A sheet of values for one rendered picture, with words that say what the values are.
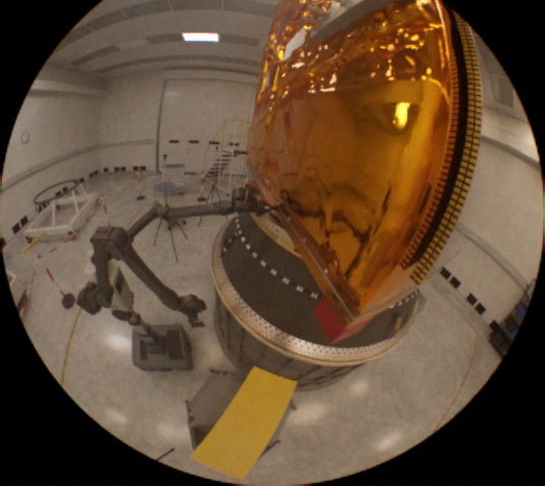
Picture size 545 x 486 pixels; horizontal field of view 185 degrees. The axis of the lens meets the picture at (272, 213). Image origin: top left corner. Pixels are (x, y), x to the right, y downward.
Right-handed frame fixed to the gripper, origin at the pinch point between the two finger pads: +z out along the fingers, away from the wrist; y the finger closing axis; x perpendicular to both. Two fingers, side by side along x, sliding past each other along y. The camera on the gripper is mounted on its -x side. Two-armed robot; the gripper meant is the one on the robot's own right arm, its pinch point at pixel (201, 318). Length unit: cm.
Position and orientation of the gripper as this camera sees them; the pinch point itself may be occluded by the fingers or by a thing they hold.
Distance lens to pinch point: 103.0
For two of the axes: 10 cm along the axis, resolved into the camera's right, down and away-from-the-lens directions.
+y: -4.1, -4.5, 7.9
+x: -8.6, 4.8, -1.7
